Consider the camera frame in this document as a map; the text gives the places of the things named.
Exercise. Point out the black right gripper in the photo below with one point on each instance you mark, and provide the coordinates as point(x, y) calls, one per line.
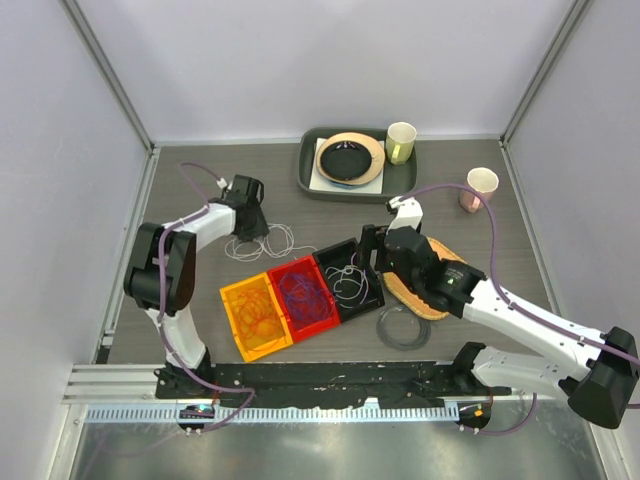
point(368, 242)

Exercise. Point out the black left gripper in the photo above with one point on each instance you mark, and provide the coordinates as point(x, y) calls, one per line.
point(259, 229)

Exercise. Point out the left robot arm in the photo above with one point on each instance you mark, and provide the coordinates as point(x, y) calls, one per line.
point(161, 272)

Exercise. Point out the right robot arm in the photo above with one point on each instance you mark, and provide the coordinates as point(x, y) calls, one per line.
point(595, 372)

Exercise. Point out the black plastic bin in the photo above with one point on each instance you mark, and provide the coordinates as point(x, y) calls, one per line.
point(355, 290)

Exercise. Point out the woven orange basket tray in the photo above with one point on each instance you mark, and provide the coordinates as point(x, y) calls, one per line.
point(397, 289)

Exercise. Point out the blue plate under plate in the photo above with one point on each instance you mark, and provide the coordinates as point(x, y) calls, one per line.
point(344, 185)

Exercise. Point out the dark green tray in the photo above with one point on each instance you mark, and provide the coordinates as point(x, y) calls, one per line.
point(394, 180)

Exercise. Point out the white paper sheet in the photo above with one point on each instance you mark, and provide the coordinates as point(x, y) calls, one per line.
point(347, 163)

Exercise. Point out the red plastic bin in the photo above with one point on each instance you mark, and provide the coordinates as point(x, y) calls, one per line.
point(304, 298)

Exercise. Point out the tan rimmed black plate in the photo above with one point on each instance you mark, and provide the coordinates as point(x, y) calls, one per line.
point(350, 157)

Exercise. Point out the yellow plastic bin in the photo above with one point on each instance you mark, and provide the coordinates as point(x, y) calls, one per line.
point(256, 320)

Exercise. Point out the green mug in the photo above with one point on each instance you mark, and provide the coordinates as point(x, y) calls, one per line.
point(399, 143)

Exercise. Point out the pink mug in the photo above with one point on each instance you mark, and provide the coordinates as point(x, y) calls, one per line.
point(483, 182)

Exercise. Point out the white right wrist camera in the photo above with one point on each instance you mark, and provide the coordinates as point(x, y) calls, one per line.
point(407, 213)

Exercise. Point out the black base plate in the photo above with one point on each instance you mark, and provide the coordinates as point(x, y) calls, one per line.
point(327, 385)

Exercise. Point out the aluminium front rail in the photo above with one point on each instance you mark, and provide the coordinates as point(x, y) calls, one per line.
point(126, 394)

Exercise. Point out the aluminium frame post left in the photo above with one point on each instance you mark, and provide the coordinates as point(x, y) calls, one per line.
point(96, 51)

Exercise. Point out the aluminium frame post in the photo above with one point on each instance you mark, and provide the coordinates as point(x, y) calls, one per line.
point(96, 51)
point(571, 21)

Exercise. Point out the aluminium frame post right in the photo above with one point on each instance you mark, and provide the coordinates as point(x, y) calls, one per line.
point(571, 21)

